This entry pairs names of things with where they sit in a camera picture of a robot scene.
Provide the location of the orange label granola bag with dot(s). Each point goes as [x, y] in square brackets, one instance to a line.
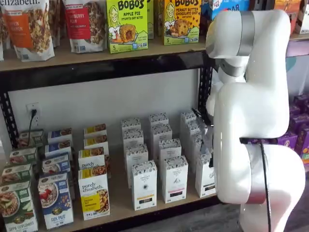
[29, 29]

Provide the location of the white granola bag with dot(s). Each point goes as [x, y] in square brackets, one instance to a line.
[56, 21]

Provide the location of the blue flax plus cereal box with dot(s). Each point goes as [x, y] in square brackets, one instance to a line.
[58, 148]
[60, 135]
[55, 203]
[56, 164]

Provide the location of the white brown snack box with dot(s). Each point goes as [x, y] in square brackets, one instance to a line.
[304, 17]

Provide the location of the white box pink strip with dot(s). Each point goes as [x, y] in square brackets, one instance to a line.
[161, 133]
[158, 118]
[170, 148]
[175, 181]

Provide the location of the black metal shelf frame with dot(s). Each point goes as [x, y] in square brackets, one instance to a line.
[96, 72]

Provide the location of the white box green strip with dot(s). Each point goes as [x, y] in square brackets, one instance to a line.
[187, 118]
[204, 178]
[193, 129]
[196, 146]

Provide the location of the purely elizabeth yellow granola box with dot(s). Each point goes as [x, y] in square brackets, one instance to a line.
[91, 159]
[93, 195]
[95, 130]
[96, 142]

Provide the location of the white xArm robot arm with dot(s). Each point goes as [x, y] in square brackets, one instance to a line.
[256, 108]

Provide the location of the green Bobo's apple pie box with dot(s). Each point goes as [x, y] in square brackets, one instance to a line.
[126, 26]
[150, 19]

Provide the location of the green apple cinnamon cereal box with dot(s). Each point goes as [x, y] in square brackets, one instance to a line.
[23, 157]
[17, 174]
[17, 210]
[31, 139]

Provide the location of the white box yellow strip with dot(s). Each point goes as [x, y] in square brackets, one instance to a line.
[144, 188]
[132, 137]
[131, 123]
[136, 154]

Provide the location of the tan snack shelf board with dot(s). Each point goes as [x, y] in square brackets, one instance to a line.
[72, 58]

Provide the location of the red label granola bag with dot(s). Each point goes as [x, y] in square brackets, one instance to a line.
[84, 26]

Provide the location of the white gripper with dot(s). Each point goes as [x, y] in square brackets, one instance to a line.
[208, 137]

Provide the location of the blue Z Bar box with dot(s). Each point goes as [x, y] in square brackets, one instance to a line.
[224, 6]

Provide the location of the purple Annie's box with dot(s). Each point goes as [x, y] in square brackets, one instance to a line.
[288, 141]
[304, 149]
[300, 104]

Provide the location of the orange snack box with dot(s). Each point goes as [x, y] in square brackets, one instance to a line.
[287, 12]

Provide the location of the yellow Bobo's peanut butter box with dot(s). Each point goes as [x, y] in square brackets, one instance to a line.
[160, 17]
[182, 24]

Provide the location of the white wall outlet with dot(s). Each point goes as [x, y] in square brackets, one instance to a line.
[36, 120]

